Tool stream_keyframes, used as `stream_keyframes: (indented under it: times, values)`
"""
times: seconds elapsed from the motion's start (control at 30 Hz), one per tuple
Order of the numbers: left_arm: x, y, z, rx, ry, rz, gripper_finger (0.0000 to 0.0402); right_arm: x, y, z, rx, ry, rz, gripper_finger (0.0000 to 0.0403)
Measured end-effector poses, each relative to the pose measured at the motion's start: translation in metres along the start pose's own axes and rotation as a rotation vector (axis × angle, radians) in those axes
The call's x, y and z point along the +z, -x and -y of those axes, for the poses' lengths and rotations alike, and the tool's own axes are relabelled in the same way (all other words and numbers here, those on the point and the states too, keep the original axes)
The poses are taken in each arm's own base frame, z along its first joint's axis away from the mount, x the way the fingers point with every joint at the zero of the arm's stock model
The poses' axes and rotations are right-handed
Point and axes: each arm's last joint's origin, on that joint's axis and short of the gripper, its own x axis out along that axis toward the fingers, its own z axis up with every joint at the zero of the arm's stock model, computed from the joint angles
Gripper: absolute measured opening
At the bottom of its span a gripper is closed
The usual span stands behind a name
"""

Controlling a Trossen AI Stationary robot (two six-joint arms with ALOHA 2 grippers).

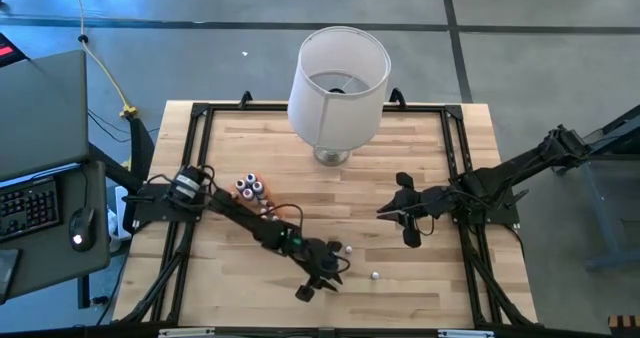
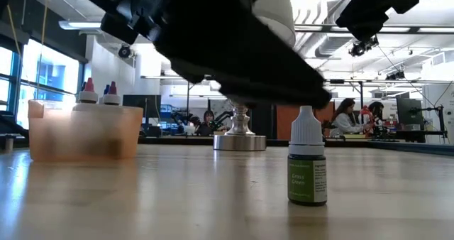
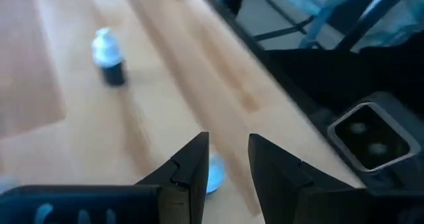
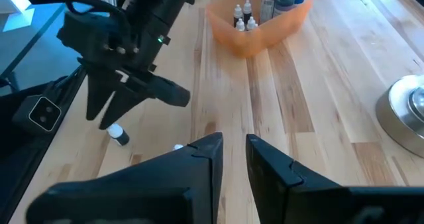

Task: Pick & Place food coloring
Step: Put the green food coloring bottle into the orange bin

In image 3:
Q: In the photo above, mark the small grass green bottle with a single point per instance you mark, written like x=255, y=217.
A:
x=216, y=172

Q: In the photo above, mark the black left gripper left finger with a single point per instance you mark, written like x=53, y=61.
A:
x=99, y=204

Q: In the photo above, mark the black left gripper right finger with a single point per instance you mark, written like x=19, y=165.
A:
x=314, y=201

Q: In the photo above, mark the black aluminium table frame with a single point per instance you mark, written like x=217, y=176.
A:
x=258, y=53

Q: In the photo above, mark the black camera module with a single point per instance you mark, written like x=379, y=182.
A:
x=371, y=141

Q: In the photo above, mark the small dark bottle white cap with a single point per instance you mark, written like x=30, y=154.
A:
x=107, y=56

